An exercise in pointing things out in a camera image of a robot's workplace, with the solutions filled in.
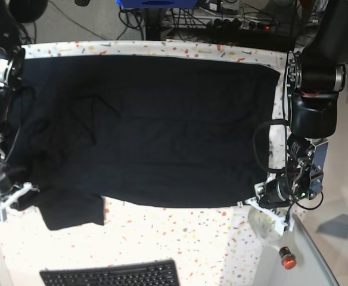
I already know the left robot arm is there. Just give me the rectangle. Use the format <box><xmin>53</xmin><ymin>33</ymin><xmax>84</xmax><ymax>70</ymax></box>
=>
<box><xmin>247</xmin><ymin>1</ymin><xmax>348</xmax><ymax>237</ymax></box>

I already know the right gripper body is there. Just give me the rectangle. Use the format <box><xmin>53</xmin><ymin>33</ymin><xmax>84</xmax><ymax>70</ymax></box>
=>
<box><xmin>0</xmin><ymin>169</ymin><xmax>22</xmax><ymax>203</ymax></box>

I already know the terrazzo patterned tablecloth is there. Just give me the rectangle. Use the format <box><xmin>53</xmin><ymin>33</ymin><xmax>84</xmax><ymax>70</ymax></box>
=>
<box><xmin>0</xmin><ymin>40</ymin><xmax>305</xmax><ymax>285</ymax></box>

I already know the black t-shirt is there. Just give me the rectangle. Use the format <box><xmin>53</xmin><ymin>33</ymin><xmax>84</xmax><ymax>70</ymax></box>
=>
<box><xmin>9</xmin><ymin>55</ymin><xmax>279</xmax><ymax>231</ymax></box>

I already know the black round floor object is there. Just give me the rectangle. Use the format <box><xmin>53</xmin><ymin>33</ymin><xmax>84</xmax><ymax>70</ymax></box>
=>
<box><xmin>8</xmin><ymin>0</ymin><xmax>48</xmax><ymax>23</ymax></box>

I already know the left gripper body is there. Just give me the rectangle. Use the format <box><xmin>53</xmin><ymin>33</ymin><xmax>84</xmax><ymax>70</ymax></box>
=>
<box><xmin>254</xmin><ymin>174</ymin><xmax>294</xmax><ymax>209</ymax></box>

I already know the clear plastic bottle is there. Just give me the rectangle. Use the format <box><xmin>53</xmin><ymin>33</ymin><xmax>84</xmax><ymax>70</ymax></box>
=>
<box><xmin>252</xmin><ymin>209</ymin><xmax>297</xmax><ymax>270</ymax></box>

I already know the black computer keyboard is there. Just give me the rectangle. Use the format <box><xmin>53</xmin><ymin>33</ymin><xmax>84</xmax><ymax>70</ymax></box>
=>
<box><xmin>39</xmin><ymin>260</ymin><xmax>180</xmax><ymax>286</ymax></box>

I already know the black power strip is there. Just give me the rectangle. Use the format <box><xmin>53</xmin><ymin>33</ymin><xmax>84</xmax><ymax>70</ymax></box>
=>
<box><xmin>207</xmin><ymin>17</ymin><xmax>279</xmax><ymax>33</ymax></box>

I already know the frosted glass panel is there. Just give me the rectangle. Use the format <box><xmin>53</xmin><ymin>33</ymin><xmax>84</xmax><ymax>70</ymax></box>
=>
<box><xmin>285</xmin><ymin>215</ymin><xmax>339</xmax><ymax>286</ymax></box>

